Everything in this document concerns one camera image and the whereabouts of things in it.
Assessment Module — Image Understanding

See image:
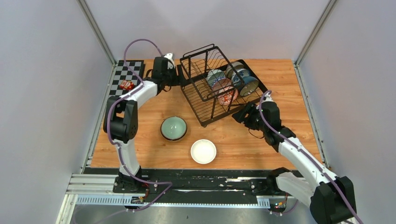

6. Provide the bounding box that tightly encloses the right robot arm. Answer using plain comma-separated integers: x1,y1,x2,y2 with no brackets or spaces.
232,101,357,224

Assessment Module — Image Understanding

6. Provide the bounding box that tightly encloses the black white chessboard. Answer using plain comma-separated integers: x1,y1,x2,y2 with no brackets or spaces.
109,60,145,96

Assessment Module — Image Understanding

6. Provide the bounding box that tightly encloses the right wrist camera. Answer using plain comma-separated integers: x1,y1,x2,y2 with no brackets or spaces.
262,93,273,103

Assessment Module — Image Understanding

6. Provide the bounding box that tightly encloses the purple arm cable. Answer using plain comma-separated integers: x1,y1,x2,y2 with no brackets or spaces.
106,38,174,214
259,90,366,224

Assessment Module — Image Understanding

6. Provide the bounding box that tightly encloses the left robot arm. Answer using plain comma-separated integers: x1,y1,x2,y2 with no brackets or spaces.
103,53,178,193

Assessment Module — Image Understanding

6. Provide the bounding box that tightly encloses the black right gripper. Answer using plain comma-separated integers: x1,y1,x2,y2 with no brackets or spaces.
232,101,268,133

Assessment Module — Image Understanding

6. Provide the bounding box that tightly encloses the teal dashed pattern bowl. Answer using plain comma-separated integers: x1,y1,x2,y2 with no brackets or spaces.
206,69,224,88

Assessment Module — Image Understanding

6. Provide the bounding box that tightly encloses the white blue striped bowl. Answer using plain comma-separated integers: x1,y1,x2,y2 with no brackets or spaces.
231,69,251,86

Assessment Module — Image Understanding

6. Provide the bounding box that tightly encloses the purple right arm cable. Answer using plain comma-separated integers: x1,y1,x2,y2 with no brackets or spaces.
259,90,366,224

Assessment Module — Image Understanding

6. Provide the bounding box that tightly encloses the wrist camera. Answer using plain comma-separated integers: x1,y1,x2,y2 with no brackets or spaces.
262,93,273,103
163,53,175,70

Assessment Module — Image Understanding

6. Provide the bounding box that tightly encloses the orange floral pattern bowl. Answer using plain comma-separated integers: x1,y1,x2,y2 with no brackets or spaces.
218,87,239,105

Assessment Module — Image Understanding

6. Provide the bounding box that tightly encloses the orange geometric pattern bowl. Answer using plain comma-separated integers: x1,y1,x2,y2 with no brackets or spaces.
212,78,232,95

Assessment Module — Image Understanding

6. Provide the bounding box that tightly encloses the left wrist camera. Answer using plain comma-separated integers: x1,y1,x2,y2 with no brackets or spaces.
163,53,175,70

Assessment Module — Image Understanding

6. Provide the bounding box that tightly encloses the white orange bowl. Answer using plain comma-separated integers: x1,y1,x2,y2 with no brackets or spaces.
190,139,217,164

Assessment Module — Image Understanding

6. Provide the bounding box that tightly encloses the black wire dish rack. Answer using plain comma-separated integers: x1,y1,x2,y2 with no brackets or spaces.
177,44,267,127

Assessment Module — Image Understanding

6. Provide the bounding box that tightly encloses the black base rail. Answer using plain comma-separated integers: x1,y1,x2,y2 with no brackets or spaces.
66,167,297,212

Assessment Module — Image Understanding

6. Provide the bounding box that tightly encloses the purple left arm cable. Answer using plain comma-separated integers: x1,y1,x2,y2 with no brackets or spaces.
106,38,174,214

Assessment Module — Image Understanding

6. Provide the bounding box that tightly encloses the beige interior bowl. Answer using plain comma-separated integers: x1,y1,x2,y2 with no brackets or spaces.
225,61,244,79

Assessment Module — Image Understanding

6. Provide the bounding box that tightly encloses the red owl toy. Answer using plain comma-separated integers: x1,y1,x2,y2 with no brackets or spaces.
119,80,135,90

